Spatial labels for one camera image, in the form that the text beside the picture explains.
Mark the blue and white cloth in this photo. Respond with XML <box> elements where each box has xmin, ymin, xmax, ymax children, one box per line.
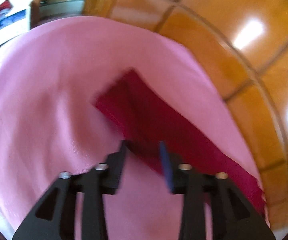
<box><xmin>0</xmin><ymin>9</ymin><xmax>27</xmax><ymax>39</ymax></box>

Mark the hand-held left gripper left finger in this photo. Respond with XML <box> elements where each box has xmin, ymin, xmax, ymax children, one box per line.
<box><xmin>12</xmin><ymin>140</ymin><xmax>129</xmax><ymax>240</ymax></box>

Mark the dark red garment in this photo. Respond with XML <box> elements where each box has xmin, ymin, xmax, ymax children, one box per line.
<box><xmin>93</xmin><ymin>69</ymin><xmax>266</xmax><ymax>214</ymax></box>

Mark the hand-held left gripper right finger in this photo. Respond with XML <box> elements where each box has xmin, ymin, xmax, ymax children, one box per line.
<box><xmin>159</xmin><ymin>141</ymin><xmax>277</xmax><ymax>240</ymax></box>

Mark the pink bed sheet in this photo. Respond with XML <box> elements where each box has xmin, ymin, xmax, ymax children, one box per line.
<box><xmin>0</xmin><ymin>16</ymin><xmax>269</xmax><ymax>240</ymax></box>

